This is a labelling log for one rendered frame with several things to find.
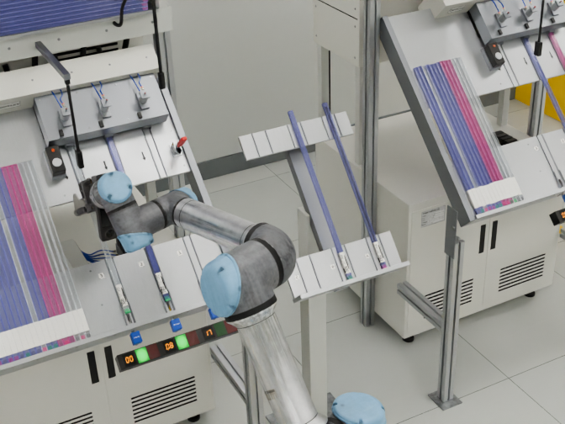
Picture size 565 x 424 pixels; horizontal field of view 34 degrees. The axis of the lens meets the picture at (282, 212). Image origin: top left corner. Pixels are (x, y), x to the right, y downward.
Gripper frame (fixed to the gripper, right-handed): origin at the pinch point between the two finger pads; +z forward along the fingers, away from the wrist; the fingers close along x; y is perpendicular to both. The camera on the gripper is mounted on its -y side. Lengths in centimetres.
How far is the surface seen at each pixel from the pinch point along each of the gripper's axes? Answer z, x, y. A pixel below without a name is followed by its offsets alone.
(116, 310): -6.2, 2.4, -26.7
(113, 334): -9.9, 5.5, -32.2
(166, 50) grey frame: 7, -34, 40
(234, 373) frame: 26, -33, -58
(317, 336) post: 17, -59, -54
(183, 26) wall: 152, -94, 81
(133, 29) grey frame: -1, -24, 45
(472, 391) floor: 32, -116, -92
